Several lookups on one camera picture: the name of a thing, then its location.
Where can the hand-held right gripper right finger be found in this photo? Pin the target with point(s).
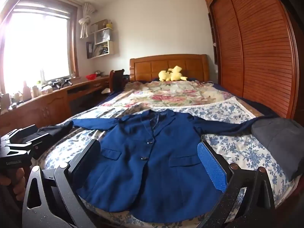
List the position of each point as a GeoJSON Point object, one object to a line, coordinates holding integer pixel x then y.
{"type": "Point", "coordinates": [210, 163]}

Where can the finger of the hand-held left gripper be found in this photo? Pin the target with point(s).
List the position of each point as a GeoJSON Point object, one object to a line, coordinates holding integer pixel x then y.
{"type": "Point", "coordinates": [21, 134]}
{"type": "Point", "coordinates": [38, 144]}

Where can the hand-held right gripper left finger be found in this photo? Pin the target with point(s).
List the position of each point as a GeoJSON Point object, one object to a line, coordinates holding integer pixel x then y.
{"type": "Point", "coordinates": [86, 158]}

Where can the blue suit jacket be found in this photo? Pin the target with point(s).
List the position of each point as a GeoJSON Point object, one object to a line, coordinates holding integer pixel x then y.
{"type": "Point", "coordinates": [142, 171]}

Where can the person's left hand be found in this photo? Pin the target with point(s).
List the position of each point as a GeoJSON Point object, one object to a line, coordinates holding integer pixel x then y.
{"type": "Point", "coordinates": [17, 181]}

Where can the bed with floral bedspread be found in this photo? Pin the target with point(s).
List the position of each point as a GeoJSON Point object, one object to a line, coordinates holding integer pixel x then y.
{"type": "Point", "coordinates": [237, 144]}

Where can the wooden desk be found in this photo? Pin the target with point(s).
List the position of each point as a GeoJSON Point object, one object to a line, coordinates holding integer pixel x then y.
{"type": "Point", "coordinates": [47, 106]}

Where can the brown bottle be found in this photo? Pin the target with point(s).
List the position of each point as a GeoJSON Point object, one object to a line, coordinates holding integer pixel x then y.
{"type": "Point", "coordinates": [26, 91]}

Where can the dark grey garment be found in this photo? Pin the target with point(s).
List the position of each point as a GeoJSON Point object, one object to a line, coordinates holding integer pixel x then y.
{"type": "Point", "coordinates": [280, 142]}

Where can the navy bed sheet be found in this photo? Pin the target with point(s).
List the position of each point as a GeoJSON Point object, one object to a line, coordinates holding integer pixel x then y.
{"type": "Point", "coordinates": [258, 106]}

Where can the pink floral quilt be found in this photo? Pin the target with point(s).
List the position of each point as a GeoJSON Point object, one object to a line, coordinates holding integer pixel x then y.
{"type": "Point", "coordinates": [166, 97]}

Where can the red bowl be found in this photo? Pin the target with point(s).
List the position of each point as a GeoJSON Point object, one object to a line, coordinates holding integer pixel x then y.
{"type": "Point", "coordinates": [90, 77]}

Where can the wooden chair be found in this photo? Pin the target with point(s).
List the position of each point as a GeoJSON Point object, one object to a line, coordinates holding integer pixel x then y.
{"type": "Point", "coordinates": [117, 80]}

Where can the window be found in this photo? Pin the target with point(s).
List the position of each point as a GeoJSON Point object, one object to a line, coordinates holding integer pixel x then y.
{"type": "Point", "coordinates": [35, 47]}

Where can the yellow plush toy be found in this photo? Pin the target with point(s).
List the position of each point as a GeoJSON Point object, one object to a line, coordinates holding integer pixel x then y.
{"type": "Point", "coordinates": [172, 74]}

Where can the wooden bed headboard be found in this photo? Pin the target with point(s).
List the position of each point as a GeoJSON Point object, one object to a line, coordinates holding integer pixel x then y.
{"type": "Point", "coordinates": [147, 66]}

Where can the wooden louvred wardrobe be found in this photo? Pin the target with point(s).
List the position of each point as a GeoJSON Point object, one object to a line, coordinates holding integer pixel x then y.
{"type": "Point", "coordinates": [261, 52]}

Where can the white paper bag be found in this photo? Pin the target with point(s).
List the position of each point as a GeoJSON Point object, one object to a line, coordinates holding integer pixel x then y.
{"type": "Point", "coordinates": [103, 36]}

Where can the tied white curtain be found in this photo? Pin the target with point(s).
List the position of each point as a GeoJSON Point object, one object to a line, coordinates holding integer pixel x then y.
{"type": "Point", "coordinates": [84, 26]}

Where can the white wall shelf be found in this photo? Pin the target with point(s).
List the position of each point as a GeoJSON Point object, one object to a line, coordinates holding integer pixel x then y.
{"type": "Point", "coordinates": [114, 45]}

